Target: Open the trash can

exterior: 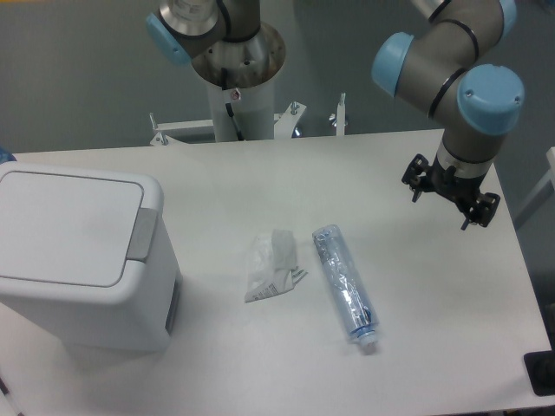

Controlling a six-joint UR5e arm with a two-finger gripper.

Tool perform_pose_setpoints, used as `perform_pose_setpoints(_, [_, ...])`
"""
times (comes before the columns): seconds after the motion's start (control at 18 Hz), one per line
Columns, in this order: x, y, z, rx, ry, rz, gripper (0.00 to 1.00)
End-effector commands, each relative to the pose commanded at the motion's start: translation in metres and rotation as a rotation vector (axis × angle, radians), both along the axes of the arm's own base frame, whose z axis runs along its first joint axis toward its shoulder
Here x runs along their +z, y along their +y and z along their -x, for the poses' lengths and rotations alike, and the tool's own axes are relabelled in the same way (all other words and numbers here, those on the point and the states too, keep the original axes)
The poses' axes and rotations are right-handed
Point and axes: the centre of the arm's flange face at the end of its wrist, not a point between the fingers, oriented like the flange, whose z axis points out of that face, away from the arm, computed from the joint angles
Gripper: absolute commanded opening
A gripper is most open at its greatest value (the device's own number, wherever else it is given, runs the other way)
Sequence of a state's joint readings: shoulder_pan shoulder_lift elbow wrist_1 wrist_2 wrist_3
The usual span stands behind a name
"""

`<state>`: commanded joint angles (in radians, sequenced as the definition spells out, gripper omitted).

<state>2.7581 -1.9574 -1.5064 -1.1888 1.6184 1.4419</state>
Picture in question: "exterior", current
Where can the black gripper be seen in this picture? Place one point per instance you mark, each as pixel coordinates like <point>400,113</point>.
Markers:
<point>456,180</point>

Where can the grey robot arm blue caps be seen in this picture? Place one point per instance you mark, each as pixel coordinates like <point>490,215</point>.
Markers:
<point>478,105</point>

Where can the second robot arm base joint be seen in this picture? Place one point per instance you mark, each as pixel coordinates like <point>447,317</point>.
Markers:
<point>183,30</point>

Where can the grey trash can push button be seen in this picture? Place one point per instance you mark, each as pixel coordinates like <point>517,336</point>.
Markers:
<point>142,235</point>

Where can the white trash can body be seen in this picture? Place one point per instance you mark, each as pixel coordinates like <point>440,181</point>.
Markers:
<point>136,313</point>

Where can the white trash can lid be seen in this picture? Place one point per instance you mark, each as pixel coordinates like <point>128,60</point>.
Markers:
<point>64,229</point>

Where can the clear plastic water bottle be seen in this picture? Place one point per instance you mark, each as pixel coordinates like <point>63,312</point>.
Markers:
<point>354,309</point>

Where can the crumpled white plastic wrapper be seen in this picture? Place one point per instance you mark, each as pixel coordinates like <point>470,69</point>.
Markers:
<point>272,266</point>

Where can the white frame at right edge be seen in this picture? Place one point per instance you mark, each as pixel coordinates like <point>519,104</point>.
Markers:
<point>538,195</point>

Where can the white metal support frame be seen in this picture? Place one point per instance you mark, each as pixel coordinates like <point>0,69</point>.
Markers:
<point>233,124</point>

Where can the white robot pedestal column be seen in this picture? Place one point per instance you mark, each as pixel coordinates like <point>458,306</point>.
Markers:
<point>243,71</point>

